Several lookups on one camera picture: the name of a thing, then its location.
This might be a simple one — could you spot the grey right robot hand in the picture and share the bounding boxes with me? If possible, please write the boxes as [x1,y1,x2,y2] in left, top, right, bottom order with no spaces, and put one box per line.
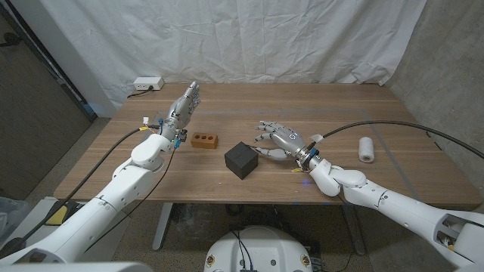
[253,120,312,161]

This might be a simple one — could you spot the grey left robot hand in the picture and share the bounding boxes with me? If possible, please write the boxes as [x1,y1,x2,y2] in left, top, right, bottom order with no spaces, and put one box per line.
[161,80,201,140]

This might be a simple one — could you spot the wooden block with three holes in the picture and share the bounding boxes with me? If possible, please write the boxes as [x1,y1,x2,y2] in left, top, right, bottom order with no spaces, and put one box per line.
[190,131,219,150]

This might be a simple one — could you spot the black box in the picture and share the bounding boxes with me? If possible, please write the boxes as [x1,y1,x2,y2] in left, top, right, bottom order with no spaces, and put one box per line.
[224,141,259,181]

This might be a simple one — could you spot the white power strip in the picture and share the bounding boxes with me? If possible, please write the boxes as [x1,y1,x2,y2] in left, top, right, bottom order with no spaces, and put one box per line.
[133,76,165,91]

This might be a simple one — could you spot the long grey tape strip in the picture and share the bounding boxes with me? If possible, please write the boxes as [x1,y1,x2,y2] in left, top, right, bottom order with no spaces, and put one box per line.
[157,109,366,116]

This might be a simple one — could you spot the short grey tape strip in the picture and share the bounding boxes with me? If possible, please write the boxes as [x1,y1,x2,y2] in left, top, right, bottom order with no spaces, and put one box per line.
[362,111,421,201]

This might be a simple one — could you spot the white backdrop cloth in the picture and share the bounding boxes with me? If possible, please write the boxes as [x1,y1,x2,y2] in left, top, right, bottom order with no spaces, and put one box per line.
[39,0,428,118]

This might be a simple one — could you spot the grey table leg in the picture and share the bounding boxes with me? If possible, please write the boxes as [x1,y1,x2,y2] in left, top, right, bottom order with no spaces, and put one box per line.
[342,206,367,256]
[152,202,174,251]

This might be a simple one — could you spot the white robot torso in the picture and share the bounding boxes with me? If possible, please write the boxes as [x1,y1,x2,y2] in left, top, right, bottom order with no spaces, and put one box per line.
[203,225,314,272]

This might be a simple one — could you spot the dark perforated partition panel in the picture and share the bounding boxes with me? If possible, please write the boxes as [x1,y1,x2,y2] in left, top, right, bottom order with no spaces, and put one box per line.
[0,0,98,201]

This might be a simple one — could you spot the yellow black foot pedal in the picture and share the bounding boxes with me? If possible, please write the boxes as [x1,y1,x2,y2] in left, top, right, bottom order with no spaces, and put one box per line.
[44,202,79,227]

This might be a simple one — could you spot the clear plastic bag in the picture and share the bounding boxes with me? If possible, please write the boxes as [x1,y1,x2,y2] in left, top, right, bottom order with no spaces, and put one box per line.
[0,196,31,246]

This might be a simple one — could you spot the black power strip cable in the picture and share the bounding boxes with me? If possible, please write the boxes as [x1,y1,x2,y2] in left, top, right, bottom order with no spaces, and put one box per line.
[126,86,154,99]

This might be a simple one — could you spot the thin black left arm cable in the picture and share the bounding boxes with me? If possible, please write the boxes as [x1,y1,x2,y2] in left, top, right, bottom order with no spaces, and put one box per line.
[82,145,178,251]

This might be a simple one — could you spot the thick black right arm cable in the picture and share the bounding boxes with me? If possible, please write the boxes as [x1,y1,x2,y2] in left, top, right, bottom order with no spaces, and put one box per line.
[321,119,484,159]

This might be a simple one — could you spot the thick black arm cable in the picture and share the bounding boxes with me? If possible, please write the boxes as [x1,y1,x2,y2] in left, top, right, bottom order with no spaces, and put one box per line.
[0,123,163,256]
[321,119,484,159]

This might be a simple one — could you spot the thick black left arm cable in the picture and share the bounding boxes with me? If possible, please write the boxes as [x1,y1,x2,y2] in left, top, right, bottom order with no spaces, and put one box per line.
[0,123,163,256]

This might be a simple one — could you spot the thin blue torso cable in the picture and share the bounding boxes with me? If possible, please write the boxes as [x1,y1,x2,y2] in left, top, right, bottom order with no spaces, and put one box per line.
[237,232,253,271]

